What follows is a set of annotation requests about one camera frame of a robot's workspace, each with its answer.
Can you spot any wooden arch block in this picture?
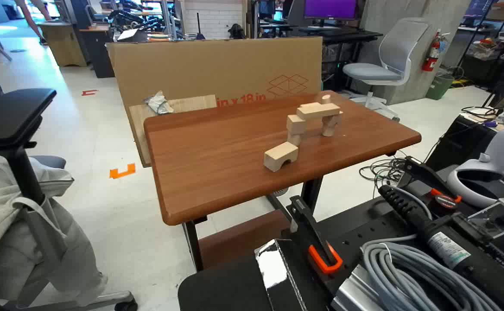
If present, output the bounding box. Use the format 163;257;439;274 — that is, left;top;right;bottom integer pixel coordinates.
263;142;299;173

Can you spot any short rectangular wooden block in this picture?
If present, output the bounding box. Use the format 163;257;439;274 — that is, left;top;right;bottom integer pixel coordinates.
286;114;308;136

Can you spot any long rectangular wooden block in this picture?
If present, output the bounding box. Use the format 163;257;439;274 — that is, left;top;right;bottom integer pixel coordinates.
296;102;341;121

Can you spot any wooden bridge support block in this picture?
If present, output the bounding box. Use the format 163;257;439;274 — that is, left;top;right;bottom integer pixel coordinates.
320;112;344;137

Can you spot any large cardboard box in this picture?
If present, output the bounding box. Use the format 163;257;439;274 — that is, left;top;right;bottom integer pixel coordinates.
106;37;324;167

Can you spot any black clamp with orange grip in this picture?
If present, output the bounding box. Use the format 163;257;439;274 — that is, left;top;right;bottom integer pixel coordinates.
286;195;344;276
400;156;463;209

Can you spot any crumpled grey cloth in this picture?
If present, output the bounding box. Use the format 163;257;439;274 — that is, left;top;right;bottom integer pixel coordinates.
144;90;174;115

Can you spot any glossy black box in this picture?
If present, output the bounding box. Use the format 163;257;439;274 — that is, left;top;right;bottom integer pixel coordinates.
254;238;296;311

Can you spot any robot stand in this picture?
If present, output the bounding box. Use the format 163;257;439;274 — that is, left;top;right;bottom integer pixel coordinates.
178;114;504;311

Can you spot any orange floor tape mark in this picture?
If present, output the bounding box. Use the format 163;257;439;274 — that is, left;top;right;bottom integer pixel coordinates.
109;163;136;180

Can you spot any black computer desk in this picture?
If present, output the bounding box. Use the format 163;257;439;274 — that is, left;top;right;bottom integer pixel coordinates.
258;24;384;92

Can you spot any monitor with purple screen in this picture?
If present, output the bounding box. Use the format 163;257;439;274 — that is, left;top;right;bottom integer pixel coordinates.
303;0;359;28

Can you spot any white mesh office chair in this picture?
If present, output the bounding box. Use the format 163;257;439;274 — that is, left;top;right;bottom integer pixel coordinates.
342;18;430;120

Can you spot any green waste bin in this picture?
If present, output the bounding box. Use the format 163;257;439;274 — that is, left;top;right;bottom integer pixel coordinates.
425;73;455;101

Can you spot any red fire extinguisher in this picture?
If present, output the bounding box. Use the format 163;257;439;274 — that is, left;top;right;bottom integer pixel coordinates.
421;29;450;73

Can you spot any light wooden cabinet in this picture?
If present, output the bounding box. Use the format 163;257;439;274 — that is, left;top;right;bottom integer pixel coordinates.
39;21;88;68

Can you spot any black office chair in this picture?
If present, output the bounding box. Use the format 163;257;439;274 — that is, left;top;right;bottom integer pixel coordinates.
0;88;139;311

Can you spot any grey hooded garment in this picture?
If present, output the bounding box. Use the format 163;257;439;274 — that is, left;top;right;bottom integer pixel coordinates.
0;148;108;304

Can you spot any hand controller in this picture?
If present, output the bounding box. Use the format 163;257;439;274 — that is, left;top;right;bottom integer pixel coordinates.
446;127;504;209

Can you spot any clear plastic case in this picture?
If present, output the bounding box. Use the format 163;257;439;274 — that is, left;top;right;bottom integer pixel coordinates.
467;196;504;241

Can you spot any person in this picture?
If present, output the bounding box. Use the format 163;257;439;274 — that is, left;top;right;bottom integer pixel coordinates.
13;0;53;45

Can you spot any black metal shelf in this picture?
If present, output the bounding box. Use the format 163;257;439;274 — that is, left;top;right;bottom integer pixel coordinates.
455;0;504;108

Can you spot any tangle of black cables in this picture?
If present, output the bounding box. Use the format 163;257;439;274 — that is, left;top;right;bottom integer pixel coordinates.
358;150;413;187

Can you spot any black power cable plug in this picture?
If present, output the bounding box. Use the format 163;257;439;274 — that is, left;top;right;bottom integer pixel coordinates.
378;184;504;305

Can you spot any coil of grey cable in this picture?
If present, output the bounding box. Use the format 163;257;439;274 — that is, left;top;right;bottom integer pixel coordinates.
361;241;504;311

